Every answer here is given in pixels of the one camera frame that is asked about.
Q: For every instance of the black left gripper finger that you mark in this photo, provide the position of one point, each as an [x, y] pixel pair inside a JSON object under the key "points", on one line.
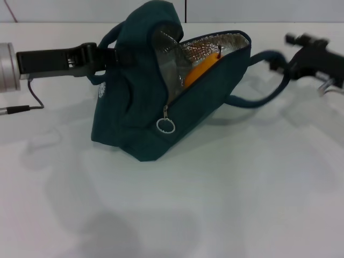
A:
{"points": [[115, 57]]}

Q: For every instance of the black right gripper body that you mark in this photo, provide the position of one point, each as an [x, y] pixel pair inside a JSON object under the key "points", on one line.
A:
{"points": [[317, 61]]}

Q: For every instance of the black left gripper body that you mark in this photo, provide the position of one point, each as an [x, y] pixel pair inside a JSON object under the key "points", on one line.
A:
{"points": [[53, 61]]}

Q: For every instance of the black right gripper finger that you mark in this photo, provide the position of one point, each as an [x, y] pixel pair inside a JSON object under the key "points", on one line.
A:
{"points": [[298, 39], [279, 65]]}

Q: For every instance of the dark teal lunch bag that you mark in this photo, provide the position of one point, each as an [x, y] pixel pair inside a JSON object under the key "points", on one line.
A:
{"points": [[129, 107]]}

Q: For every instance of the orange fruit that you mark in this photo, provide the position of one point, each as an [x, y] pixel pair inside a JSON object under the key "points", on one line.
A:
{"points": [[201, 71]]}

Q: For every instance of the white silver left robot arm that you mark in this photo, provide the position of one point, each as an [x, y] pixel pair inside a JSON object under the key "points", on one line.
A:
{"points": [[8, 67]]}

